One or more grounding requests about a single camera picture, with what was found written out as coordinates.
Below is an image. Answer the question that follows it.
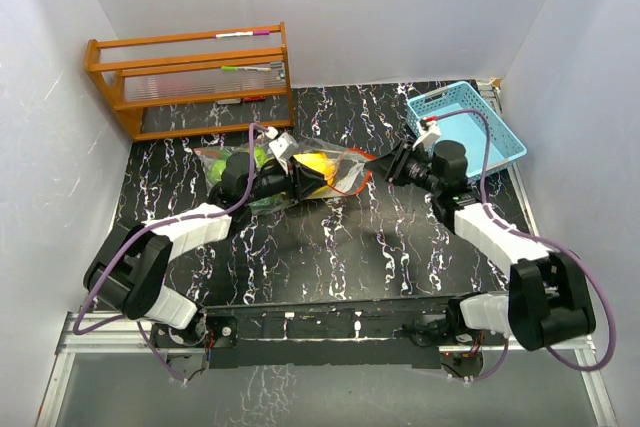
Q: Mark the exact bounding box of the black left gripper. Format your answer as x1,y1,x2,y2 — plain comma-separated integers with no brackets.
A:
243,158,327,205

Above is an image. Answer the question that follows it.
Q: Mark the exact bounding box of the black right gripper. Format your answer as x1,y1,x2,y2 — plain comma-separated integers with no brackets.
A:
364,139,441,196

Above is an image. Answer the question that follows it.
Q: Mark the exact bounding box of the yellow fake banana bunch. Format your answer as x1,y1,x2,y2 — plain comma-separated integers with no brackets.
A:
294,151,337,198

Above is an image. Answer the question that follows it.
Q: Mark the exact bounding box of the clear zip bag red seal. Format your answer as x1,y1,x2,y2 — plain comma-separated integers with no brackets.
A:
294,138,375,200

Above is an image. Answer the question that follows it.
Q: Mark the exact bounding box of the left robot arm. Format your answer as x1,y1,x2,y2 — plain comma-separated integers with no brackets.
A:
83,152,328,346

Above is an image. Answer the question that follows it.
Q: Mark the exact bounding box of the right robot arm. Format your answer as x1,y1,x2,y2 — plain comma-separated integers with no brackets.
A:
365,140,596,351

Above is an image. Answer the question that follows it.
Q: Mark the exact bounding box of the green fake lime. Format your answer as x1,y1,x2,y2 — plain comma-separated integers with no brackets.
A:
253,147,269,170
207,159,227,186

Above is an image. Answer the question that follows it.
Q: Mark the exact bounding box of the clear bag with green food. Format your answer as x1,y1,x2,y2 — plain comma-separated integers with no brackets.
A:
194,147,291,215

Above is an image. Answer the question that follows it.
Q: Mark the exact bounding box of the light blue plastic basket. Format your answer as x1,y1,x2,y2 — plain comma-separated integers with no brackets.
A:
406,81,527,183

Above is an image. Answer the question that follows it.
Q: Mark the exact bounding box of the orange wooden rack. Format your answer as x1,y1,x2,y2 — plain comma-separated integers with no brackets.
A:
83,23,295,142

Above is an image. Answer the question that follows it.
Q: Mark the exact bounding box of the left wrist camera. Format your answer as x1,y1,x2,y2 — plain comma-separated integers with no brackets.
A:
268,132,299,174

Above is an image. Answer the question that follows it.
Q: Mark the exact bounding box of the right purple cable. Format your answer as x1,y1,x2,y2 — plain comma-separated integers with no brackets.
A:
434,107,619,383

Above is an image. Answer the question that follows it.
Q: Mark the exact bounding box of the purple cable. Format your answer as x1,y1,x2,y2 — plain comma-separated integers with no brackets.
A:
72,122,274,383
434,107,619,383

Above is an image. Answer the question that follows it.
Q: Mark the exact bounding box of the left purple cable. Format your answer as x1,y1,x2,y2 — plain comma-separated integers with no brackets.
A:
72,122,274,383

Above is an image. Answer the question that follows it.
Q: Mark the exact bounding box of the aluminium frame rail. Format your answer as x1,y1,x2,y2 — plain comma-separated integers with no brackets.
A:
54,310,596,356

